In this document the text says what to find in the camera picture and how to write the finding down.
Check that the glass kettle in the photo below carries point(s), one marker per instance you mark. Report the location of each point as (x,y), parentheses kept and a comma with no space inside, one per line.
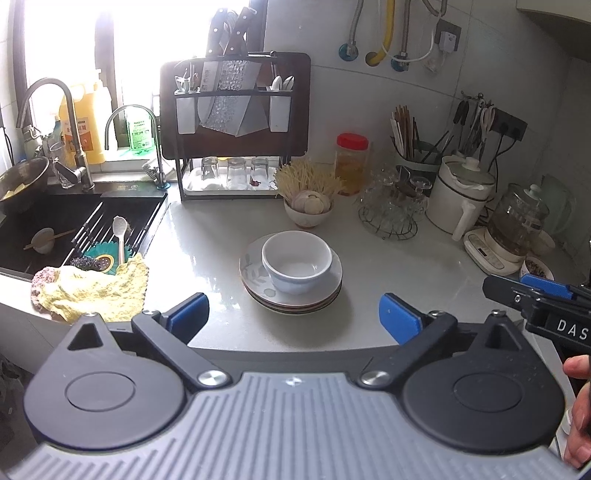
(517,221)

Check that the green and white chopstick holder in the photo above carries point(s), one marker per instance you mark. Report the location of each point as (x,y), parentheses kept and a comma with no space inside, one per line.
(415,166)

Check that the person's right hand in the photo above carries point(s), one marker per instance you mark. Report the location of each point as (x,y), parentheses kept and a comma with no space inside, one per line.
(581,415)

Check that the steel mixing bowl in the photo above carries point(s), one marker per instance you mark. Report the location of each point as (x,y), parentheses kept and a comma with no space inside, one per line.
(23,182)

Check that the pale blue plastic bowl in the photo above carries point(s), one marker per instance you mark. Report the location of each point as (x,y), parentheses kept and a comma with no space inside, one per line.
(281,284)

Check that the plastic jar with red lid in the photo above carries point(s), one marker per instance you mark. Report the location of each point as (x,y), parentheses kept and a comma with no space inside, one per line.
(352,166)

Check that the black knife rack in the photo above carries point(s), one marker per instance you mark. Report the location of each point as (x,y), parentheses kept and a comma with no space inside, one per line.
(221,93)

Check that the tall steel faucet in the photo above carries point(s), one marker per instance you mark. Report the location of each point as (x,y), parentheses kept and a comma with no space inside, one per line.
(69,120)

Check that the yellow dishcloth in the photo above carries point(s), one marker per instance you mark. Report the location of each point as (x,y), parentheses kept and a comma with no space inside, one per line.
(92,290)

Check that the small bowl with chopsticks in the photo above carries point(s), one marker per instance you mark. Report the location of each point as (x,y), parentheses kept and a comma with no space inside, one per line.
(44,240)

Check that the blue pipe flange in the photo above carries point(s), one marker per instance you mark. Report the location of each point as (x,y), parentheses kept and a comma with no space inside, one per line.
(349,51)
(400,63)

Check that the black sink drain rack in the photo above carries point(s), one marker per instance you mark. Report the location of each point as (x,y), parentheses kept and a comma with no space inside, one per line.
(99,221)

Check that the brown cutting board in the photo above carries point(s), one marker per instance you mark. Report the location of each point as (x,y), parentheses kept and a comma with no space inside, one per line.
(300,115)

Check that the white cutlery holder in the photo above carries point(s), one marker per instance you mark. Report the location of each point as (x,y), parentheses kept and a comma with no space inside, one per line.
(280,113)
(186,115)

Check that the white rack tray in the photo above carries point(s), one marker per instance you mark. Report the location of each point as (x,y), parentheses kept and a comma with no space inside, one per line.
(231,189)

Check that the set of clear glass cups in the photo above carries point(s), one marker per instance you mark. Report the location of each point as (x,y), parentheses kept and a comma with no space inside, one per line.
(392,191)

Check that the white electric pot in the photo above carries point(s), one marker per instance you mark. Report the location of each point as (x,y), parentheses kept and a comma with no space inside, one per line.
(448,203)

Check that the white spoon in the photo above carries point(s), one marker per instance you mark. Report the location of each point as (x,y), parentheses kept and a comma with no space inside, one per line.
(121,230)

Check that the clear glass tumbler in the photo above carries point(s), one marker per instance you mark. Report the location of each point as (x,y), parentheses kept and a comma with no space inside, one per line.
(210,168)
(236,170)
(260,168)

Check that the black sink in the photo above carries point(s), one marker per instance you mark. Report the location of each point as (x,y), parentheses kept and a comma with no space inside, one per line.
(27,217)

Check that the hammered steel cleaver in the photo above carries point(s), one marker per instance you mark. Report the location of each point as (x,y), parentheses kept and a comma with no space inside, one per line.
(231,110)

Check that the plain white plate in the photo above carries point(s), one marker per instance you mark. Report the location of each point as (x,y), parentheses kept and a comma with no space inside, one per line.
(295,308)

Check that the green bottle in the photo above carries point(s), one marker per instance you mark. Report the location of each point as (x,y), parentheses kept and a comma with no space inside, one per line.
(140,134)

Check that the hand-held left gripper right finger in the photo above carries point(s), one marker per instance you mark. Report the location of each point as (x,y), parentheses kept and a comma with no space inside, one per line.
(399,318)

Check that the bundle of chopsticks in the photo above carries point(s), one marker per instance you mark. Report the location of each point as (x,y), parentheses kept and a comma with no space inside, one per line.
(401,131)

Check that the white kettle heating base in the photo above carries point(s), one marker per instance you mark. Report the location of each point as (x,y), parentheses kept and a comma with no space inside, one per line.
(485,254)

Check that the white bowl with garlic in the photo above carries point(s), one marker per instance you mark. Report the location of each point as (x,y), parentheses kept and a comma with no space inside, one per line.
(307,220)

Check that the yellow gas pipe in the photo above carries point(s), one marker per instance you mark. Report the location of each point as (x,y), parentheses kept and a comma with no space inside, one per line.
(387,32)

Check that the garlic bulb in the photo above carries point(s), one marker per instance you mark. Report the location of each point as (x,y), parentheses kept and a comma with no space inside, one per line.
(311,203)

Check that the orange detergent bottle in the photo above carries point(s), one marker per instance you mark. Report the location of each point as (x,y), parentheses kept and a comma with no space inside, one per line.
(87,129)

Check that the white wall gas alarm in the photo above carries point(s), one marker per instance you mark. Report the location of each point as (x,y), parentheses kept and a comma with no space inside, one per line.
(448,37)

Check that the hanging utensil rack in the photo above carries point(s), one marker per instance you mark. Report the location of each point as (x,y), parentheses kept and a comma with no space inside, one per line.
(471,124)

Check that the patterned bowl with tea leaves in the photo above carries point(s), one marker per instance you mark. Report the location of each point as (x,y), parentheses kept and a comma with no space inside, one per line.
(538,270)

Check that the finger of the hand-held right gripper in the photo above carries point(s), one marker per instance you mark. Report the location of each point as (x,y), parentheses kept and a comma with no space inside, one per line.
(551,286)
(508,290)

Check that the black power strip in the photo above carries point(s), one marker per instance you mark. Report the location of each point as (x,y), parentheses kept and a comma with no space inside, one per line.
(510,125)

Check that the white scissors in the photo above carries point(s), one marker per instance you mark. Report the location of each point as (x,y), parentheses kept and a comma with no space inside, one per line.
(487,120)

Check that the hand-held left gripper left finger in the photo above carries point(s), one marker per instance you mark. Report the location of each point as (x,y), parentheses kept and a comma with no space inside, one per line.
(187,316)

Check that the small steel faucet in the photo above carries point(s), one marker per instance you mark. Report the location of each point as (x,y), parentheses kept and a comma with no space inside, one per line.
(154,138)

